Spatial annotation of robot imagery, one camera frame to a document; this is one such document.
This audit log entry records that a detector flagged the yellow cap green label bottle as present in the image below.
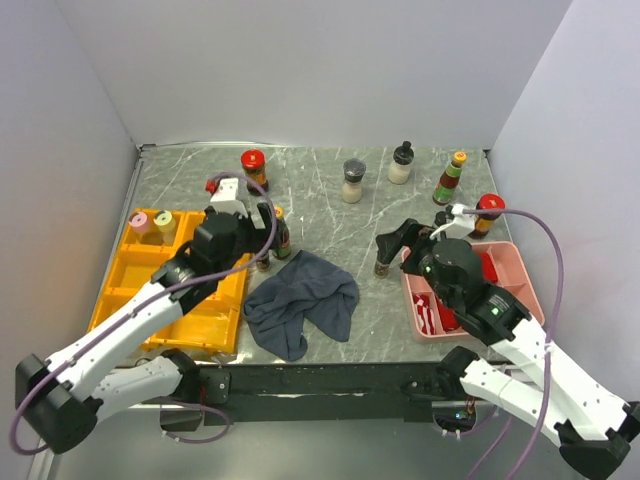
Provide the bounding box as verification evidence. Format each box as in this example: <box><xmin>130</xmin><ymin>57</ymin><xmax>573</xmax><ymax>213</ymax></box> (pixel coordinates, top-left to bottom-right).
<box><xmin>271</xmin><ymin>206</ymin><xmax>291</xmax><ymax>260</ymax></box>

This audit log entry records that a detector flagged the green lid cream bottle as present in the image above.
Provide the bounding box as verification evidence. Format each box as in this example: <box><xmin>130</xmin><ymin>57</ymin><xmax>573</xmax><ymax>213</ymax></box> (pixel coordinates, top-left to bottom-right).
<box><xmin>153</xmin><ymin>210</ymin><xmax>177</xmax><ymax>245</ymax></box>

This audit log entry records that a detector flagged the white powder bottle black cap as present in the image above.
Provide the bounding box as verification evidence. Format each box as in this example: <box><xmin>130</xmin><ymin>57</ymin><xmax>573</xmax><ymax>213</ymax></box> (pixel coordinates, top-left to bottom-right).
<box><xmin>388</xmin><ymin>141</ymin><xmax>414</xmax><ymax>185</ymax></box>

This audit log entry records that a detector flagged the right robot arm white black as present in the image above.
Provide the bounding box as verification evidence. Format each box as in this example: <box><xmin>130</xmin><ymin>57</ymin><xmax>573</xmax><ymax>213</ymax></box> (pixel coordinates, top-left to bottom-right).
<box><xmin>376</xmin><ymin>219</ymin><xmax>639</xmax><ymax>479</ymax></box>

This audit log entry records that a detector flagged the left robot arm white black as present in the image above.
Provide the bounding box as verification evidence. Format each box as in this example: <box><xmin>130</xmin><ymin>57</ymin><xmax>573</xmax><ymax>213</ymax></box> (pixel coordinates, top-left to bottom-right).
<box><xmin>14</xmin><ymin>200</ymin><xmax>277</xmax><ymax>454</ymax></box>

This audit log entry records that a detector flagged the red white striped packet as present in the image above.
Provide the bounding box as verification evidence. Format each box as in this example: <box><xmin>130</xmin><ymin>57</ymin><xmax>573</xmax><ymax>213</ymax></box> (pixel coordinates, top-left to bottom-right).
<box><xmin>412</xmin><ymin>292</ymin><xmax>441</xmax><ymax>336</ymax></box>

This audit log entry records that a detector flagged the small black lid spice jar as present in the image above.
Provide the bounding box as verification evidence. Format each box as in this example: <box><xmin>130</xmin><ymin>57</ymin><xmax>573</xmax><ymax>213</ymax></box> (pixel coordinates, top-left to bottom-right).
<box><xmin>254</xmin><ymin>252</ymin><xmax>271</xmax><ymax>272</ymax></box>

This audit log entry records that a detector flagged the red lid sauce jar left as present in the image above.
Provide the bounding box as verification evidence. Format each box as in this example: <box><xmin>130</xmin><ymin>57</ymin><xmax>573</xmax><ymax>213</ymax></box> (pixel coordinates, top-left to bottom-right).
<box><xmin>240</xmin><ymin>149</ymin><xmax>269</xmax><ymax>192</ymax></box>

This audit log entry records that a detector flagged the red lid sauce jar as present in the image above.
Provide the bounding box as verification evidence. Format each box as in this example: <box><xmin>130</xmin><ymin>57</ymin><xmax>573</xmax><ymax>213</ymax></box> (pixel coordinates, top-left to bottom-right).
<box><xmin>469</xmin><ymin>193</ymin><xmax>506</xmax><ymax>240</ymax></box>
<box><xmin>240</xmin><ymin>149</ymin><xmax>269</xmax><ymax>192</ymax></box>

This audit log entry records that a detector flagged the red packet in tray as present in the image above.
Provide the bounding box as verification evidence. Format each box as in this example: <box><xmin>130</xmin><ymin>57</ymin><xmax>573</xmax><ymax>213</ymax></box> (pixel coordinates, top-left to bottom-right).
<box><xmin>476</xmin><ymin>251</ymin><xmax>498</xmax><ymax>284</ymax></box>

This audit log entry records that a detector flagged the red lid sauce jar right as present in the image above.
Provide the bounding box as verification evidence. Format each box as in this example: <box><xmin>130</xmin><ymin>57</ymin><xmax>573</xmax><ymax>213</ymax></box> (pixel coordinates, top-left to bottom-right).
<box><xmin>469</xmin><ymin>193</ymin><xmax>506</xmax><ymax>240</ymax></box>

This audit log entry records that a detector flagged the pink compartment tray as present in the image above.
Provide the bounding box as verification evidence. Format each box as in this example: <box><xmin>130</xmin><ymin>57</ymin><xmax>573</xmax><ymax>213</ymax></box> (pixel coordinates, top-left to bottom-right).
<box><xmin>401</xmin><ymin>241</ymin><xmax>545</xmax><ymax>344</ymax></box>

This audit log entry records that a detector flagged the yellow cap chili sauce bottle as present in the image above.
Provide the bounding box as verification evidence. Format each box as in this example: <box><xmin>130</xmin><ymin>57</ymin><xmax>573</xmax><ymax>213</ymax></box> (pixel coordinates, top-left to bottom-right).
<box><xmin>432</xmin><ymin>151</ymin><xmax>467</xmax><ymax>205</ymax></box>

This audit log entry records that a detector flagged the salt grinder black top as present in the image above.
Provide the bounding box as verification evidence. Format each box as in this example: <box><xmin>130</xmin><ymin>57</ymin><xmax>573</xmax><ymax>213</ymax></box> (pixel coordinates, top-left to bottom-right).
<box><xmin>341</xmin><ymin>158</ymin><xmax>366</xmax><ymax>204</ymax></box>

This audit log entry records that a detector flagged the yellow compartment organizer tray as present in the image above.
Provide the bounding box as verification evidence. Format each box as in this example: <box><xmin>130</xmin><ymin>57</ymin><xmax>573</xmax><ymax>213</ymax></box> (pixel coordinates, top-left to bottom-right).
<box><xmin>87</xmin><ymin>209</ymin><xmax>249</xmax><ymax>354</ymax></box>

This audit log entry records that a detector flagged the pink lid bottle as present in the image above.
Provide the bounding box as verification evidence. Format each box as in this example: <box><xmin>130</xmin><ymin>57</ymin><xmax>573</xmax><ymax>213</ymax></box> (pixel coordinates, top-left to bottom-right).
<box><xmin>128</xmin><ymin>211</ymin><xmax>151</xmax><ymax>243</ymax></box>

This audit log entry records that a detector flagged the dark blue cloth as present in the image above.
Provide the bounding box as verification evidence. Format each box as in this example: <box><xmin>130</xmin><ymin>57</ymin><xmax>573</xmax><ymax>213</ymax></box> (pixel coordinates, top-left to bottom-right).
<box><xmin>242</xmin><ymin>250</ymin><xmax>359</xmax><ymax>362</ymax></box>

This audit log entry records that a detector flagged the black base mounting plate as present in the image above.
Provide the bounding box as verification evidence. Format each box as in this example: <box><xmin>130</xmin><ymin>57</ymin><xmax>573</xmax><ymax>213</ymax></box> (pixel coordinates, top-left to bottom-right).
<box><xmin>170</xmin><ymin>362</ymin><xmax>469</xmax><ymax>423</ymax></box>

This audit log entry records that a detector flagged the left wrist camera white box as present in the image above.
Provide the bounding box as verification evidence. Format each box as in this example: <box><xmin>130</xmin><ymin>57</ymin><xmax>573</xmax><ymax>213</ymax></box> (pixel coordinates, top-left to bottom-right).
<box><xmin>205</xmin><ymin>178</ymin><xmax>248</xmax><ymax>218</ymax></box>

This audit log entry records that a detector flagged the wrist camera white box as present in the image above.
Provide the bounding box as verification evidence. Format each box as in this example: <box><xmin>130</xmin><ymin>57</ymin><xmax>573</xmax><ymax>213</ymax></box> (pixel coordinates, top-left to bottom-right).
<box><xmin>429</xmin><ymin>203</ymin><xmax>476</xmax><ymax>240</ymax></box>
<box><xmin>205</xmin><ymin>178</ymin><xmax>248</xmax><ymax>218</ymax></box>

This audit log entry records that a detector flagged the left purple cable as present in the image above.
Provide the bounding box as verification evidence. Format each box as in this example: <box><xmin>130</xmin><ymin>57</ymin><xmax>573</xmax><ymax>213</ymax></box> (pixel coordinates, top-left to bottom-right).
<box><xmin>8</xmin><ymin>172</ymin><xmax>281</xmax><ymax>456</ymax></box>

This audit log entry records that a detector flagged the purple cable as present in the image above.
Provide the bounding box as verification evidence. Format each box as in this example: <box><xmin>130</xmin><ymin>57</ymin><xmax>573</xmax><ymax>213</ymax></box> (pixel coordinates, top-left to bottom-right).
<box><xmin>464</xmin><ymin>208</ymin><xmax>567</xmax><ymax>480</ymax></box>
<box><xmin>8</xmin><ymin>172</ymin><xmax>281</xmax><ymax>456</ymax></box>

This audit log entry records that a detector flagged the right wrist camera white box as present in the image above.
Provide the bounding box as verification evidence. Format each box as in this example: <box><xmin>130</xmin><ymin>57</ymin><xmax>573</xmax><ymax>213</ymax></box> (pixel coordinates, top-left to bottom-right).
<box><xmin>429</xmin><ymin>203</ymin><xmax>476</xmax><ymax>240</ymax></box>

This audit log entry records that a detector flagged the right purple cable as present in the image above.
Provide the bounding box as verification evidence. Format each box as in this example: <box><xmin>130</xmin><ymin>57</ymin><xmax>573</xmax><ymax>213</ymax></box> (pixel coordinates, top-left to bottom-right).
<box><xmin>464</xmin><ymin>208</ymin><xmax>567</xmax><ymax>480</ymax></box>

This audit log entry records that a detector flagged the aluminium frame rail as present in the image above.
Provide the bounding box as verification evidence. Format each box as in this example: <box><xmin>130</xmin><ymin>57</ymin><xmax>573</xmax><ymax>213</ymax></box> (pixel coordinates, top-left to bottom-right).
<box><xmin>27</xmin><ymin>399</ymin><xmax>201</xmax><ymax>480</ymax></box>

